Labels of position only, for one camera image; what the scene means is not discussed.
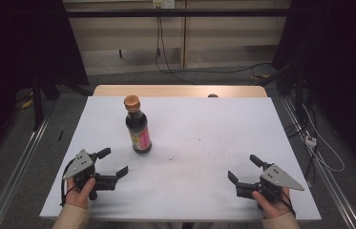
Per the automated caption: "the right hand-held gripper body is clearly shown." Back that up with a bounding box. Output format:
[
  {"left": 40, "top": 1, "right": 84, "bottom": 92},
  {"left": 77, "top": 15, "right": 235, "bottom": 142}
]
[{"left": 251, "top": 163, "right": 305, "bottom": 205}]

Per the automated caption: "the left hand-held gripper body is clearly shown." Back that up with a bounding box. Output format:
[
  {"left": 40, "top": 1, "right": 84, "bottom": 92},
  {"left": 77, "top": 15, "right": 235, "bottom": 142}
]
[{"left": 62, "top": 149, "right": 104, "bottom": 201}]

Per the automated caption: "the dark sauce bottle orange cap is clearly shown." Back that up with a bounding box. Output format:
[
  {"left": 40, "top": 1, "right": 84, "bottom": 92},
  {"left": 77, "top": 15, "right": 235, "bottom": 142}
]
[{"left": 123, "top": 94, "right": 153, "bottom": 156}]

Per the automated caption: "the person's right hand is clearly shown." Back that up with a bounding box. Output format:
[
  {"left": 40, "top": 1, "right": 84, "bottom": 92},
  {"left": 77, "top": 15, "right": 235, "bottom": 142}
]
[{"left": 251, "top": 186, "right": 293, "bottom": 220}]

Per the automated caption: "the person's left hand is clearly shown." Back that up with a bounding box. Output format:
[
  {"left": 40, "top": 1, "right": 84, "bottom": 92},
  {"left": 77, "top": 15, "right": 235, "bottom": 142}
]
[{"left": 65, "top": 176, "right": 97, "bottom": 210}]

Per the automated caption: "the white board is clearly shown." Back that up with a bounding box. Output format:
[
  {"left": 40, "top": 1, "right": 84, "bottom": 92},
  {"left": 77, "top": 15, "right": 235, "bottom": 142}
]
[{"left": 39, "top": 95, "right": 323, "bottom": 222}]

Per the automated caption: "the white power strip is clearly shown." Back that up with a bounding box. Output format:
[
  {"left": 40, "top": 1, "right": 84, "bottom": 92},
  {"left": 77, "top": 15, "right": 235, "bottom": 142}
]
[{"left": 304, "top": 135, "right": 318, "bottom": 149}]

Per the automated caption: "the black stand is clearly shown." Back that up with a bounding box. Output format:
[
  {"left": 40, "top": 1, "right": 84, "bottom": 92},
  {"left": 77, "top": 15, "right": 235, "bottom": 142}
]
[
  {"left": 255, "top": 60, "right": 315, "bottom": 123},
  {"left": 30, "top": 72, "right": 61, "bottom": 132}
]

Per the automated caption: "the yellow tape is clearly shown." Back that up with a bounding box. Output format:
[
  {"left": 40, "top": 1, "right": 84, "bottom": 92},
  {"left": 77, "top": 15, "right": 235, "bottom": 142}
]
[{"left": 20, "top": 97, "right": 35, "bottom": 110}]

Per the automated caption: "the wooden table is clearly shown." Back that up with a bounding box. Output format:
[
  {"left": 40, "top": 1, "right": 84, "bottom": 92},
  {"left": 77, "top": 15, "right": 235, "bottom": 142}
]
[{"left": 92, "top": 84, "right": 268, "bottom": 98}]

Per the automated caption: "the black curtain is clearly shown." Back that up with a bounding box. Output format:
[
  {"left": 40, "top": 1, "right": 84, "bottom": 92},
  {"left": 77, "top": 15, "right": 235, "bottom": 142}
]
[
  {"left": 0, "top": 0, "right": 90, "bottom": 166},
  {"left": 271, "top": 0, "right": 356, "bottom": 179}
]

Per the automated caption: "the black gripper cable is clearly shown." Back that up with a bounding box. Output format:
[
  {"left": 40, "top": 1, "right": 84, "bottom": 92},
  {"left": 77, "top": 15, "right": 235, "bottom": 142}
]
[
  {"left": 280, "top": 186, "right": 297, "bottom": 219},
  {"left": 59, "top": 157, "right": 77, "bottom": 208}
]

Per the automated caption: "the metal floor rail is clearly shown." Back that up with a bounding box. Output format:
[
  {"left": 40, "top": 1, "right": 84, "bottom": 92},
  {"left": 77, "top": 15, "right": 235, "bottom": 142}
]
[
  {"left": 0, "top": 115, "right": 52, "bottom": 229},
  {"left": 280, "top": 95, "right": 356, "bottom": 229}
]

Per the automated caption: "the white cable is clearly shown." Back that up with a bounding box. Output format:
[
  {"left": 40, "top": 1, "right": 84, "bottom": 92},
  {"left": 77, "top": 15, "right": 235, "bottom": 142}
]
[{"left": 302, "top": 103, "right": 346, "bottom": 174}]

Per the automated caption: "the black hanging cable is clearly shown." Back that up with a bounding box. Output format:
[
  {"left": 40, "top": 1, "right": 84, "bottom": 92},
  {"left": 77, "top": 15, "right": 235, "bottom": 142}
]
[{"left": 154, "top": 15, "right": 274, "bottom": 86}]

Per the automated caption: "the white wall socket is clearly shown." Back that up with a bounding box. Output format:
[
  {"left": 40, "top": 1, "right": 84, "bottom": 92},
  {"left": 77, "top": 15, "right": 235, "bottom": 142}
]
[{"left": 152, "top": 0, "right": 177, "bottom": 10}]

